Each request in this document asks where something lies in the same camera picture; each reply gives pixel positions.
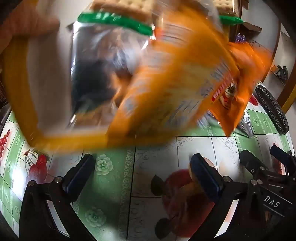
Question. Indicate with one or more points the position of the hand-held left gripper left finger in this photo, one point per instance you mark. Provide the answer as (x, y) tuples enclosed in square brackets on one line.
[(79, 172)]

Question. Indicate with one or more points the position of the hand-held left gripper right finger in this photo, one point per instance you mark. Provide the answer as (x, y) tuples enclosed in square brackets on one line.
[(205, 178)]

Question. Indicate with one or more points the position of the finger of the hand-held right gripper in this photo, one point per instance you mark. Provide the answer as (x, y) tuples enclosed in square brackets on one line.
[(281, 153), (251, 161)]

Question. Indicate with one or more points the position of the silver snack packet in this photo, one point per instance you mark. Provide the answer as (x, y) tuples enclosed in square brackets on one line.
[(246, 125), (104, 53)]

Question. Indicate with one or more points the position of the yellow cardboard box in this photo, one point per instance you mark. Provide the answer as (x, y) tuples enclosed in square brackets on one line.
[(18, 92)]

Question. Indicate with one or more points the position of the black patterned disc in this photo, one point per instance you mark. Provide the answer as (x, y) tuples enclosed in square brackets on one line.
[(271, 109)]

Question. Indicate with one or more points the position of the fruit print green tablecloth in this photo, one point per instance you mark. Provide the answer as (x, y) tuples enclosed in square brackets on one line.
[(138, 166)]

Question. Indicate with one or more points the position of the dark shoe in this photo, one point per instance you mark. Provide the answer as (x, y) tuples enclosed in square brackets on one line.
[(281, 72)]

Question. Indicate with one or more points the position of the purple bottle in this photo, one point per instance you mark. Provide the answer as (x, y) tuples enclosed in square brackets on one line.
[(237, 39), (242, 39)]

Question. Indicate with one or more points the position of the cracker packet with green band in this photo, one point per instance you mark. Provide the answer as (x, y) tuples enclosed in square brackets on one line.
[(115, 20), (227, 19)]

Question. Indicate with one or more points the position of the small wooden wall shelf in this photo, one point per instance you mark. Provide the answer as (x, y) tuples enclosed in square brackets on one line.
[(253, 26)]

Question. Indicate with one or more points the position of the wooden wall cabinet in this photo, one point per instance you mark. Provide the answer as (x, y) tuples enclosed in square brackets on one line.
[(234, 29)]

